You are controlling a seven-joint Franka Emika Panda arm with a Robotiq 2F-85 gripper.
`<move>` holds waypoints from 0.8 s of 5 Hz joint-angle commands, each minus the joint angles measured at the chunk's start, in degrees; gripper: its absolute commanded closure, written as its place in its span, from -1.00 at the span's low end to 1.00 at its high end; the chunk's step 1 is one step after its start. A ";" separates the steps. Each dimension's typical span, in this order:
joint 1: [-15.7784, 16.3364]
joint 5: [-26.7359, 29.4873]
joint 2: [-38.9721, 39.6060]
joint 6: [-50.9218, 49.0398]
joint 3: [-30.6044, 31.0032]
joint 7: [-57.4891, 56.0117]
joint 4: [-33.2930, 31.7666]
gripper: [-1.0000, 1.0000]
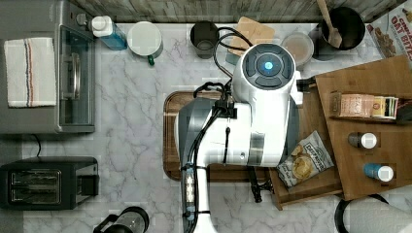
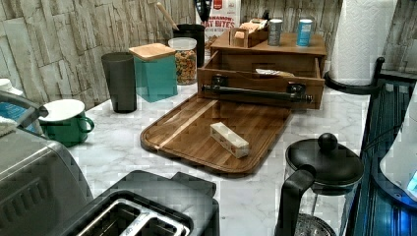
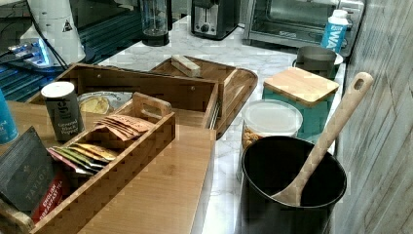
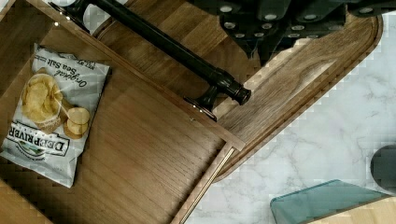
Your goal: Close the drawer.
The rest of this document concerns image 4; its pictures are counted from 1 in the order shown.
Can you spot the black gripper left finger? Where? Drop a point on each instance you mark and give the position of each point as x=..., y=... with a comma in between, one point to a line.
x=256, y=26

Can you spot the Deep River chips bag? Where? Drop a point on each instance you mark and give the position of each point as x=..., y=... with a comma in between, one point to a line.
x=54, y=113

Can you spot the wooden serving tray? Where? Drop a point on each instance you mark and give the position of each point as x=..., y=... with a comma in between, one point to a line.
x=281, y=89

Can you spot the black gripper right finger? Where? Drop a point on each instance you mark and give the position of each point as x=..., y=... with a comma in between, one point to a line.
x=293, y=19

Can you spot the dark round object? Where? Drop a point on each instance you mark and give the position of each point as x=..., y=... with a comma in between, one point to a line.
x=383, y=168

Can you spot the teal glass canister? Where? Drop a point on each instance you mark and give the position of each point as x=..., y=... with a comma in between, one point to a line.
x=322, y=200

